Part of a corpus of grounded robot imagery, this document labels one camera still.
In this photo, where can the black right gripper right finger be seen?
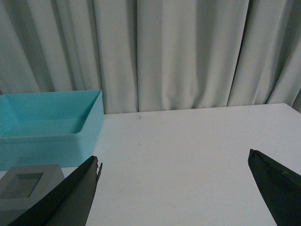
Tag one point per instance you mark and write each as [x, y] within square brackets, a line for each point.
[279, 186]

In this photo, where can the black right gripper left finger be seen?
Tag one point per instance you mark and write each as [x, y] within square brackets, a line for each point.
[69, 203]

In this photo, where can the gray cube with square hole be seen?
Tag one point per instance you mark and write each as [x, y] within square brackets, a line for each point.
[23, 186]

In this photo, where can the blue plastic box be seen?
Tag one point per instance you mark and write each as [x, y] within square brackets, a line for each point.
[49, 128]

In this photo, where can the white pleated curtain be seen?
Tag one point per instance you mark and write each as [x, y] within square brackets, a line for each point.
[154, 55]

